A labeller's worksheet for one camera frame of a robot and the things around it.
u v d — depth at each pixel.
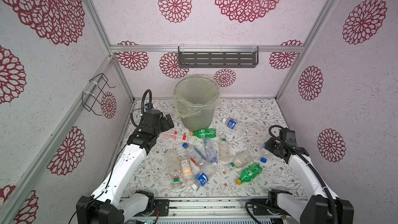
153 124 0.57
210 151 0.92
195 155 0.91
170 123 0.72
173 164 0.87
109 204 0.39
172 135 0.95
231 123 1.00
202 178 0.78
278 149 0.64
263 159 0.81
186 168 0.81
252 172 0.80
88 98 0.73
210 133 0.95
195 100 0.85
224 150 0.93
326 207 0.39
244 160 0.89
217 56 0.92
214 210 0.74
